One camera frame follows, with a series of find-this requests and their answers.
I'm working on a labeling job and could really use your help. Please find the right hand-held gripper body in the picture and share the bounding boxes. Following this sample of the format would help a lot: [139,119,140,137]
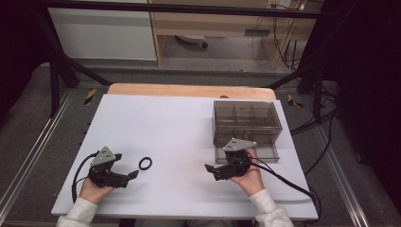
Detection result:
[214,137,258,182]

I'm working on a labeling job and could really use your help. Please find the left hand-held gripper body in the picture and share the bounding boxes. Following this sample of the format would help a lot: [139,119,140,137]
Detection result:
[88,146,131,189]

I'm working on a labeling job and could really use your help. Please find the black hair tie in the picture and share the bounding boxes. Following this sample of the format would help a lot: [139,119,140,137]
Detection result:
[138,156,153,171]

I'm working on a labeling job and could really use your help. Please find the clear grey drawer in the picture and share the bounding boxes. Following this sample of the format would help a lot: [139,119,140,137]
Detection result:
[214,133,281,165]

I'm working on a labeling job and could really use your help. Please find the clear grey drawer organizer box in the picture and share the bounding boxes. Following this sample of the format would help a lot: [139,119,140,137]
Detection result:
[213,99,283,147]

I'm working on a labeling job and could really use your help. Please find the person's left hand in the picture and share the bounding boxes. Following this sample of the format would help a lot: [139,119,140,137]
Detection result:
[78,179,114,205]

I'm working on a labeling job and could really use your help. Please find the person's right hand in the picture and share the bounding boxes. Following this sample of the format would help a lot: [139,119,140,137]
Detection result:
[230,148,266,197]

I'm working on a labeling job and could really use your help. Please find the white foam board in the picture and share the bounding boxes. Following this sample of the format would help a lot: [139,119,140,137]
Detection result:
[51,94,319,220]

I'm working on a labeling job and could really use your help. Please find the yellow black tape strip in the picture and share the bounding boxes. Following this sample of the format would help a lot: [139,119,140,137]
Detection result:
[83,88,97,106]
[287,94,304,109]

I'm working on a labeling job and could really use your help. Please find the wooden table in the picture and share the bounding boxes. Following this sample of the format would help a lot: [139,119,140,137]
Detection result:
[107,82,278,101]

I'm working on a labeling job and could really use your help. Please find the white cabinet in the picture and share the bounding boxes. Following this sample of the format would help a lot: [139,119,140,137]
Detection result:
[48,0,158,61]

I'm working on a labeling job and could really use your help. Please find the office chair base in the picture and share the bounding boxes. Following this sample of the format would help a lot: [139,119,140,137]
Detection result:
[174,34,210,50]

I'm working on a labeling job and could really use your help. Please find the light wooden desk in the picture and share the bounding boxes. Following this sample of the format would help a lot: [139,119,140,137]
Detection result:
[148,0,325,70]

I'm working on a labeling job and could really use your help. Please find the black curtain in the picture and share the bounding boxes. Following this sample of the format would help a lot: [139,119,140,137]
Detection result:
[299,0,401,209]
[0,0,53,119]

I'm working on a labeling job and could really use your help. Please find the white power strip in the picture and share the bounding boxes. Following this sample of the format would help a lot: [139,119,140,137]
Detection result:
[268,0,292,9]

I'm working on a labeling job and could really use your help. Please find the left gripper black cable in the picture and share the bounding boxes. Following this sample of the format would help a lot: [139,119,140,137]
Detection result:
[71,151,100,204]

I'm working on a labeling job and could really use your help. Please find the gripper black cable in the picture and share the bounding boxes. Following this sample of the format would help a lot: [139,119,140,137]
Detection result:
[71,151,100,204]
[250,160,323,218]

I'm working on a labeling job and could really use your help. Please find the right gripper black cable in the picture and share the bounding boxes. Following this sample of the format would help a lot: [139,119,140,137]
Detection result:
[250,160,323,218]

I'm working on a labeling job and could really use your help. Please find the aluminium floor rail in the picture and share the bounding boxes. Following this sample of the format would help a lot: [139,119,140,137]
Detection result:
[0,89,75,216]
[310,126,370,227]

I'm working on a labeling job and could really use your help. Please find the black floor cables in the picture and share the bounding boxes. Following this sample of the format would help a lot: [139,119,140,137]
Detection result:
[289,94,340,176]

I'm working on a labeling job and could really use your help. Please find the black frame stand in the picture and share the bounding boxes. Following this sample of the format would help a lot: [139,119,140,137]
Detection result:
[266,53,339,125]
[31,9,113,118]

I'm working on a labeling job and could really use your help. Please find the bundle of hanging black cables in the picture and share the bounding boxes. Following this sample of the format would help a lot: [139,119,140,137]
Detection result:
[250,6,305,71]

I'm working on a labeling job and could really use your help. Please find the black frame crossbar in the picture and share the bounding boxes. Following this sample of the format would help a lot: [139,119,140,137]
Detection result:
[31,1,323,20]

